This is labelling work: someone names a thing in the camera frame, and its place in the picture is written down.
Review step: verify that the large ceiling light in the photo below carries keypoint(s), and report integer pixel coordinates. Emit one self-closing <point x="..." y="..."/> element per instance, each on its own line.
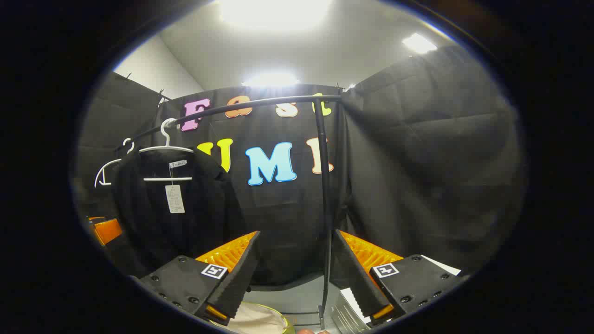
<point x="274" y="11"/>

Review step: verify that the black backdrop cloth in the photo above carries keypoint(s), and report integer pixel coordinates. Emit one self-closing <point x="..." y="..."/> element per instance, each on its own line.
<point x="417" y="162"/>

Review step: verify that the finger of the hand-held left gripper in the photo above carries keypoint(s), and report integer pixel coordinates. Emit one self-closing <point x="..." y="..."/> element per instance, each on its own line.
<point x="109" y="230"/>

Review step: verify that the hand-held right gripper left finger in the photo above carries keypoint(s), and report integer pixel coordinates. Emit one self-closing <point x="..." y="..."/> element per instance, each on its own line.
<point x="236" y="283"/>

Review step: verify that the small white clothes hanger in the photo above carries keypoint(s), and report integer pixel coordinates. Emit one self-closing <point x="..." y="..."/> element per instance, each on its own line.
<point x="105" y="167"/>

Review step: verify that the small rectangular ceiling light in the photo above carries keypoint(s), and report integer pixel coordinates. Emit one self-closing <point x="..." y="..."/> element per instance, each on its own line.
<point x="419" y="43"/>

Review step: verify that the grey ribbed metal box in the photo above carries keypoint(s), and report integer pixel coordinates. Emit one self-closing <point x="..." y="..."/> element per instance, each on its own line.
<point x="345" y="320"/>

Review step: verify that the ceiling light behind backdrop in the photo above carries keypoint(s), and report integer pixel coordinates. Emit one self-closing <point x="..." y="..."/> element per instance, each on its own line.
<point x="271" y="80"/>

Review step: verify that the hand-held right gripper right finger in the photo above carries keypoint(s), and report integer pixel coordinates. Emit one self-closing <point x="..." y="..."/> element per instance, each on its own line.
<point x="355" y="278"/>

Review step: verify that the black clothes rack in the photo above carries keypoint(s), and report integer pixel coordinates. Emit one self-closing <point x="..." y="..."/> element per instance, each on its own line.
<point x="323" y="185"/>

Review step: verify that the large white clothes hanger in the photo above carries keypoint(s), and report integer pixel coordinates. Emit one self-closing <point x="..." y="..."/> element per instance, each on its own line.
<point x="167" y="179"/>

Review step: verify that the black knit garment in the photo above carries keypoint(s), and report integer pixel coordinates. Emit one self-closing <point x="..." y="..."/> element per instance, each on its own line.
<point x="153" y="227"/>

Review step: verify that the white laundry hamper yellow rim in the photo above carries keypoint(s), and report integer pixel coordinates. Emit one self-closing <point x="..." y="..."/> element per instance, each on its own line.
<point x="255" y="320"/>

